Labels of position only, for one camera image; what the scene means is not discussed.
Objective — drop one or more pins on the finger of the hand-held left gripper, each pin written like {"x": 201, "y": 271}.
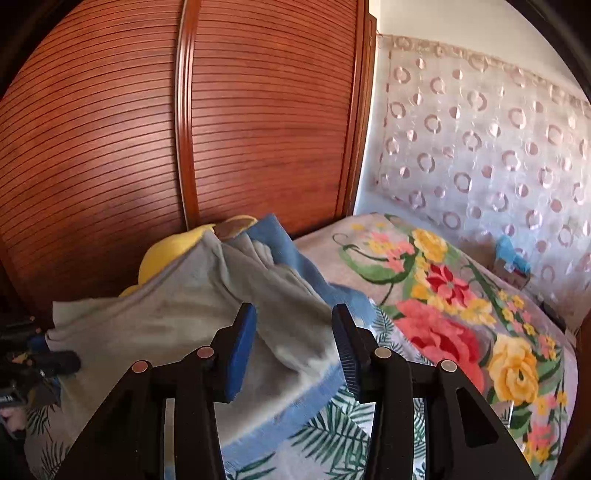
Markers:
{"x": 34, "y": 341}
{"x": 57, "y": 362}

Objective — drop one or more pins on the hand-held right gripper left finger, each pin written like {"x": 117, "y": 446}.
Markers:
{"x": 242, "y": 353}

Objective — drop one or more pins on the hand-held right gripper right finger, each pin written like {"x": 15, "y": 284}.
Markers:
{"x": 346, "y": 353}

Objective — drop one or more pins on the light grey pants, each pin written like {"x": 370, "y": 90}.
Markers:
{"x": 161, "y": 318}

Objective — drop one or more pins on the floral printed blanket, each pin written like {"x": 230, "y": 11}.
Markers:
{"x": 438, "y": 323}

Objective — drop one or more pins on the folded blue jeans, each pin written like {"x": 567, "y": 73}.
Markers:
{"x": 277, "y": 235}

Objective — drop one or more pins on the yellow plush toy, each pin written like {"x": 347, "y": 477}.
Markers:
{"x": 161, "y": 258}

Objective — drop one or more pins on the small blue object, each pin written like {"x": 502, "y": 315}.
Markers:
{"x": 510, "y": 256}

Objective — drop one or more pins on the sheer circle-patterned curtain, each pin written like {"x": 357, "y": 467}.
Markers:
{"x": 485, "y": 161}

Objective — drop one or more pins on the wooden headboard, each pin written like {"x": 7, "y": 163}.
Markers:
{"x": 254, "y": 115}

